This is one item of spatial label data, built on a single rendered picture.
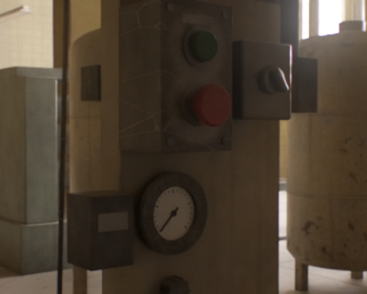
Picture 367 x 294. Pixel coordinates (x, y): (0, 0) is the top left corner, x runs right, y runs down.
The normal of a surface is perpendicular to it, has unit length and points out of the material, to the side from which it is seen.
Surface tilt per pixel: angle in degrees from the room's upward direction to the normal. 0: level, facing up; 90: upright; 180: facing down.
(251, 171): 90
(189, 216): 90
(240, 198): 90
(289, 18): 90
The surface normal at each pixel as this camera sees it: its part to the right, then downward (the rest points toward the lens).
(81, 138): -0.79, 0.02
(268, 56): 0.61, 0.03
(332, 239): -0.50, 0.03
